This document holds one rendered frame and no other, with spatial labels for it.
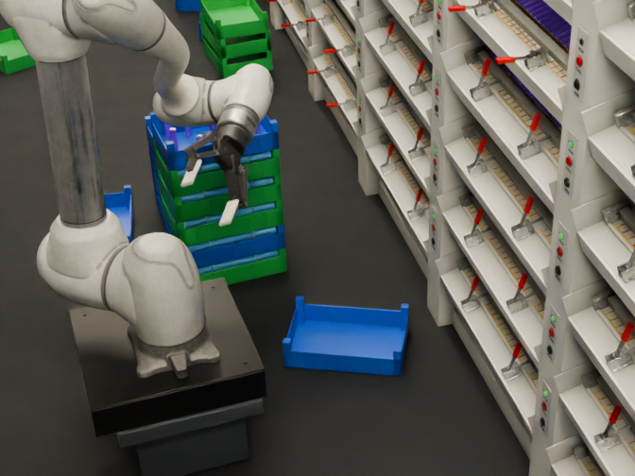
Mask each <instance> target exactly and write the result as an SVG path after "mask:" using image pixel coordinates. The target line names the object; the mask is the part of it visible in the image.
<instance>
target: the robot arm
mask: <svg viewBox="0 0 635 476"><path fill-rule="evenodd" d="M0 13H1V15H2V17H3V18H4V19H5V21H6V22H7V23H8V24H9V25H10V26H12V27H14V29H15V31H16V33H17V34H18V36H19V38H20V40H21V41H22V43H23V45H24V47H25V49H26V52H27V53H28V55H29V56H30V57H32V58H33V59H34V60H35V63H36V69H37V75H38V81H39V87H40V93H41V99H42V105H43V116H44V121H45V128H46V134H47V140H48V145H49V152H50V158H51V163H52V169H53V176H54V181H55V187H56V193H57V200H58V205H59V211H60V214H59V216H58V217H57V218H56V219H55V221H54V222H53V224H52V225H51V227H50V232H49V233H48V234H47V235H46V236H45V237H44V238H43V240H42V242H41V244H40V246H39V249H38V253H37V268H38V272H39V274H40V276H41V278H42V279H43V281H44V282H45V283H46V284H47V285H48V286H49V287H50V288H51V289H52V290H53V291H55V292H56V293H58V294H59V295H61V296H63V297H65V298H68V299H71V300H73V301H75V302H77V303H80V304H83V305H86V306H90V307H93V308H96V309H100V310H105V311H111V312H115V313H116V314H118V315H120V316H121V317H122V318H124V319H125V320H126V321H128V323H129V324H131V325H132V326H130V327H128V329H127V333H128V337H129V338H130V339H131V341H132V344H133V347H134V351H135V355H136V358H137V362H138V365H137V375H138V377H140V378H147V377H150V376H152V375H154V374H157V373H161V372H165V371H169V370H173V371H174V372H175V374H176V376H177V377H178V378H179V379H182V378H186V377H187V376H188V372H187V366H195V365H200V364H212V363H216V362H218V361H219V359H220V355H219V351H218V350H217V349H216V348H215V346H214V344H213V341H212V338H211V336H210V334H209V331H208V328H207V325H206V314H205V313H204V303H203V294H202V287H201V282H200V277H199V273H198V269H197V264H196V262H195V260H194V257H193V255H192V253H191V252H190V250H189V249H188V247H187V246H186V245H185V243H184V242H183V241H182V240H181V239H179V238H177V237H175V236H173V235H171V234H168V233H163V232H153V233H149V234H145V235H142V236H140V237H138V238H136V239H135V240H133V241H132V242H131V243H129V239H128V237H127V235H126V234H125V232H124V230H123V228H122V226H121V224H120V221H119V219H118V217H117V216H116V215H115V214H114V213H112V212H111V211H109V210H108V209H107V208H106V201H105V195H104V188H103V180H102V174H101V166H100V159H99V153H98V145H97V139H96V132H95V124H94V112H93V104H92V98H91V91H90V83H89V77H88V69H87V62H86V56H85V54H86V53H87V51H88V49H89V47H90V44H91V40H92V41H99V42H105V43H119V44H121V45H124V46H126V47H128V48H130V49H132V50H134V51H137V52H141V53H145V54H148V55H150V56H153V57H156V58H158V59H160V60H159V64H158V67H157V70H156V73H155V76H154V86H155V89H156V91H157V92H156V93H155V95H154V98H153V110H154V112H155V114H156V116H157V117H158V119H159V120H161V121H162V122H164V123H166V124H168V125H171V126H175V127H203V126H209V125H213V124H217V125H216V131H215V130H211V131H208V132H205V134H204V135H203V137H202V138H201V139H199V140H198V141H196V142H195V143H193V144H191V145H189V146H188V147H186V148H185V149H184V152H185V153H186V154H187V153H188V155H189V156H188V157H186V160H187V161H188V162H187V165H186V167H185V169H186V174H185V176H184V178H183V181H182V183H181V187H185V186H188V185H191V184H193V182H194V180H195V177H196V175H197V171H198V169H199V167H200V165H201V163H202V160H201V159H206V158H211V157H214V158H215V162H216V163H217V164H218V165H219V166H220V168H221V169H222V170H223V171H224V176H225V177H226V178H227V183H228V189H229V195H230V201H228V203H227V205H226V208H225V211H224V212H223V215H222V217H221V220H220V222H219V226H220V227H222V226H226V225H229V224H230V223H231V221H232V218H233V216H234V215H236V214H237V211H238V209H241V208H245V207H247V206H248V172H249V168H248V167H247V166H246V167H244V166H243V165H241V164H240V160H241V157H242V156H243V155H244V153H245V151H246V149H247V146H248V145H249V144H250V143H251V142H252V141H253V138H254V135H255V133H256V130H257V129H258V127H259V124H260V123H261V122H262V121H263V119H264V118H265V116H266V113H267V111H268V108H269V106H270V102H271V99H272V95H273V87H274V82H273V80H272V77H271V75H270V73H269V71H268V70H267V68H265V67H264V66H262V65H259V64H255V63H252V64H249V65H247V66H245V67H243V68H242V69H240V70H239V71H237V73H236V74H235V75H232V76H229V77H227V78H224V79H221V80H215V81H211V80H205V79H204V78H201V77H195V76H188V75H184V74H183V73H184V71H185V69H186V67H187V65H188V63H189V59H190V51H189V47H188V44H187V42H186V40H185V39H184V38H183V37H182V36H181V34H180V33H179V32H178V30H177V29H176V28H175V27H174V26H173V24H172V23H171V22H170V21H169V19H168V18H167V17H166V15H165V14H164V12H163V11H162V10H161V9H160V8H159V7H158V6H157V5H156V4H155V3H154V1H153V0H0ZM210 142H213V150H211V151H206V152H201V153H197V152H196V150H198V149H199V148H201V147H203V146H204V145H206V144H207V143H210ZM230 169H233V171H231V172H229V170H230Z"/></svg>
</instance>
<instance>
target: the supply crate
mask: <svg viewBox="0 0 635 476"><path fill-rule="evenodd" d="M149 115H150V122H151V129H152V136H153V140H154V142H155V143H156V145H157V147H158V148H159V150H160V152H161V154H162V156H163V159H164V160H165V162H166V164H167V166H168V168H169V170H170V171H175V170H180V169H184V168H185V167H186V165H187V162H188V161H187V160H186V157H188V156H189V155H188V153H187V154H186V153H185V152H184V149H185V148H186V147H188V146H189V145H191V144H193V143H195V142H196V141H197V135H199V134H200V135H204V134H205V132H208V131H210V128H209V126H203V127H191V128H192V136H190V137H186V136H185V129H184V127H175V126H171V127H172V128H175V129H176V131H177V138H178V147H179V150H177V151H176V150H175V144H174V142H173V140H171V141H167V140H166V138H165V130H164V122H162V121H161V120H159V119H158V117H157V116H156V114H155V112H154V111H152V112H150V113H149ZM279 148H280V147H279V131H278V122H277V121H276V120H275V119H274V120H270V119H269V118H268V117H267V115H266V116H265V118H264V119H263V121H262V122H261V123H260V134H255V135H254V138H253V141H252V142H251V143H250V144H248V146H247V149H246V151H245V153H244V155H243V156H247V155H252V154H256V153H261V152H266V151H270V150H274V149H279ZM211 150H213V143H207V144H206V145H204V146H203V147H201V148H199V149H198V150H196V152H197V153H201V152H206V151H211ZM243 156H242V157H243ZM201 160H202V163H201V165H202V164H207V163H211V162H215V158H214V157H211V158H206V159H201Z"/></svg>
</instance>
